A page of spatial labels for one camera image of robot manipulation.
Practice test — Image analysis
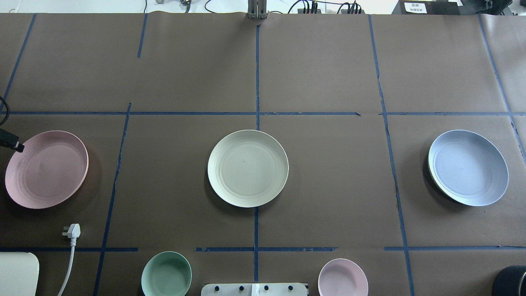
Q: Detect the cream plate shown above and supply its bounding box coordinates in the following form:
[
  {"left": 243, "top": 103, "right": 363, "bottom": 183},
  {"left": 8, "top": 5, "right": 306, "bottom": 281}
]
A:
[{"left": 207, "top": 129, "right": 289, "bottom": 208}]

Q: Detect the pink plate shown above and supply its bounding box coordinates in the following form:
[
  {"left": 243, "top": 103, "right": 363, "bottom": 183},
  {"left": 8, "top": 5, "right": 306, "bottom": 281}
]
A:
[{"left": 5, "top": 130, "right": 90, "bottom": 209}]

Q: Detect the white power plug and cord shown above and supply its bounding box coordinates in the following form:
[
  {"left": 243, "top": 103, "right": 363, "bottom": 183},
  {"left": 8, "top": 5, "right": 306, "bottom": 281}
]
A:
[{"left": 57, "top": 223, "right": 81, "bottom": 296}]

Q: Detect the grey aluminium post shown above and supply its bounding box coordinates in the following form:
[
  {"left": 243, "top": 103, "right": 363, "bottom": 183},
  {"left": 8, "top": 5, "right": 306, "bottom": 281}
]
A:
[{"left": 247, "top": 0, "right": 268, "bottom": 19}]

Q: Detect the green plate under blue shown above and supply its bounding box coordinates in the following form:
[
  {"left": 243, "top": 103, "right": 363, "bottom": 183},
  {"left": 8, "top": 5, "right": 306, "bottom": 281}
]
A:
[{"left": 426, "top": 153, "right": 440, "bottom": 189}]

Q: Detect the pink bowl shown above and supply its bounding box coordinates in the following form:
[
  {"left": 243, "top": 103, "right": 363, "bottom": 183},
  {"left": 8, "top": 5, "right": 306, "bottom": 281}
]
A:
[{"left": 318, "top": 258, "right": 369, "bottom": 296}]

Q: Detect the green bowl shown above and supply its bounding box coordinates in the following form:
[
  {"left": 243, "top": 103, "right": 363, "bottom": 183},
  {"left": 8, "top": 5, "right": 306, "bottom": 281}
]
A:
[{"left": 141, "top": 251, "right": 192, "bottom": 296}]

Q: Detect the dark blue saucepan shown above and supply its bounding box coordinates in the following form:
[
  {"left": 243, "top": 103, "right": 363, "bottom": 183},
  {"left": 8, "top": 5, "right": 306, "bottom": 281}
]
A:
[{"left": 491, "top": 265, "right": 526, "bottom": 296}]

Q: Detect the black box with label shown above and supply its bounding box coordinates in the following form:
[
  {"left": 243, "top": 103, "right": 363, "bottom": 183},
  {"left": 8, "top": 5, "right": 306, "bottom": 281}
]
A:
[{"left": 391, "top": 0, "right": 460, "bottom": 15}]

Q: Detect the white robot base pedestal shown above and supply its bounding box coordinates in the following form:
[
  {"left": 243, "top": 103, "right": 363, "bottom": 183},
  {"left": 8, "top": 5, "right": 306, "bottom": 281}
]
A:
[{"left": 201, "top": 282, "right": 309, "bottom": 296}]

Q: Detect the white toaster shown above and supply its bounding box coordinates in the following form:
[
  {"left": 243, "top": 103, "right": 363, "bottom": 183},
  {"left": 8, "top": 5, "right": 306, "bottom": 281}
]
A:
[{"left": 0, "top": 252, "right": 39, "bottom": 296}]

